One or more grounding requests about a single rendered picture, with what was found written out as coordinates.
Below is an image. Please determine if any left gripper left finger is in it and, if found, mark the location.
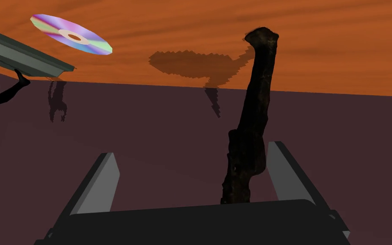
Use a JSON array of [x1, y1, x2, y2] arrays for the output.
[[58, 152, 120, 217]]

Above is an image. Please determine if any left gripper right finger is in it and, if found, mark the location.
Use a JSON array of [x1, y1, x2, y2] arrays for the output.
[[267, 141, 331, 211]]

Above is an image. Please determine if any dark brown stick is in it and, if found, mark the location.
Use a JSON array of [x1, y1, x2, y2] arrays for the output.
[[220, 27, 280, 205]]

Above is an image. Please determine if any iridescent compact disc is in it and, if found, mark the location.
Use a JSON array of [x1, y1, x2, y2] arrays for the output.
[[30, 14, 113, 56]]

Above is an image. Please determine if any grey green flat slab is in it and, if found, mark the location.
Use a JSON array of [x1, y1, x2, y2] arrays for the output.
[[0, 23, 76, 79]]

